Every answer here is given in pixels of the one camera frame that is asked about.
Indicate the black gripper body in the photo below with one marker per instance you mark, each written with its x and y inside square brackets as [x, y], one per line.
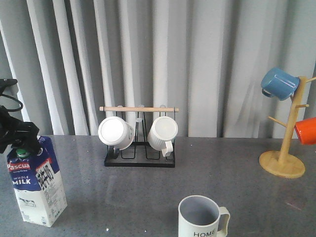
[17, 133]

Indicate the blue white milk carton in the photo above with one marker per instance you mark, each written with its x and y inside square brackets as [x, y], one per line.
[37, 183]

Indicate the white HOME mug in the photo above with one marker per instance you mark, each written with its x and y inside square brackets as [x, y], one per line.
[200, 216]

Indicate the white smooth mug on rack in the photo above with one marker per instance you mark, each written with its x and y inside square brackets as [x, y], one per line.
[114, 131]

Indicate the white ribbed mug on rack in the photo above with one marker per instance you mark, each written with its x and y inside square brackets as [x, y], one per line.
[163, 131]

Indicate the grey white curtain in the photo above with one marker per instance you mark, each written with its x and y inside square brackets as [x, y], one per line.
[205, 57]

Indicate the blue mug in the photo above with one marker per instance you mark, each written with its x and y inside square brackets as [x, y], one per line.
[277, 83]

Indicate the wooden mug tree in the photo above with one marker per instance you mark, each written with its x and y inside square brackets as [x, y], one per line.
[281, 163]

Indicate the orange mug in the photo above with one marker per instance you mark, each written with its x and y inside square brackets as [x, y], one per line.
[306, 131]

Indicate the black wire mug rack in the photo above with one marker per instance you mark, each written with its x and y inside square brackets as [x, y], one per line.
[139, 153]

